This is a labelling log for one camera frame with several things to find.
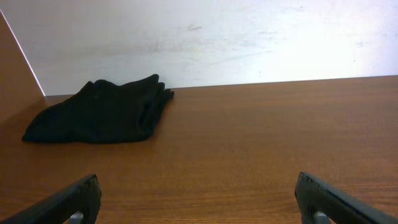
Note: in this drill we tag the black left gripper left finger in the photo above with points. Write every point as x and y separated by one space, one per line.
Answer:
82 196

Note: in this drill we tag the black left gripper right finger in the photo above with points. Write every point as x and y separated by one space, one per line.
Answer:
320 202

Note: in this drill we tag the black folded garment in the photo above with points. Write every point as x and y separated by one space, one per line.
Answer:
102 112

